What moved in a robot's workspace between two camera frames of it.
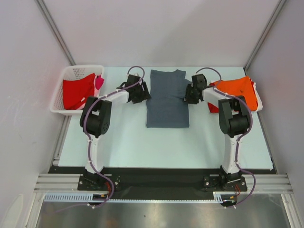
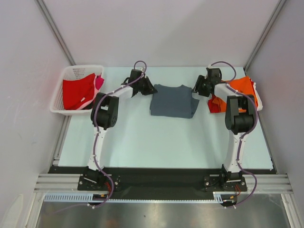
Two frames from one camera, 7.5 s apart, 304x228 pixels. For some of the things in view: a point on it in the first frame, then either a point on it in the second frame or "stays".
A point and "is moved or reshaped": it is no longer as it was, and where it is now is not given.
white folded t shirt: [260, 105] stays
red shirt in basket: [76, 92] stays
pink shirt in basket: [98, 81] stays
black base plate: [161, 183] stays
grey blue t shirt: [166, 107] is moved or reshaped
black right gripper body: [190, 95] to [202, 85]
